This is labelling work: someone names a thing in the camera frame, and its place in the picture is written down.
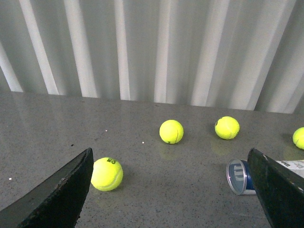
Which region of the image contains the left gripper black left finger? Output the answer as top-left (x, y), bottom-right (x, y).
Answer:
top-left (0, 148), bottom-right (94, 228)

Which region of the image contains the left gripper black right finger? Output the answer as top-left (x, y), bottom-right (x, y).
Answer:
top-left (247, 148), bottom-right (304, 228)

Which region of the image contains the clear Wilson tennis ball can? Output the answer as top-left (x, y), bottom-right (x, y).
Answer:
top-left (226, 159), bottom-right (304, 195)

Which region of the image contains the yellow tennis ball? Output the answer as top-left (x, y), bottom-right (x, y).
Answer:
top-left (215, 116), bottom-right (240, 140)
top-left (159, 120), bottom-right (184, 144)
top-left (293, 127), bottom-right (304, 150)
top-left (91, 157), bottom-right (124, 191)

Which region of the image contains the leftmost yellow tennis ball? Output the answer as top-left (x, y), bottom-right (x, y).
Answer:
top-left (91, 157), bottom-right (124, 191)

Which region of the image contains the white pleated curtain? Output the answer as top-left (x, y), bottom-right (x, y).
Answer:
top-left (0, 0), bottom-right (304, 114)

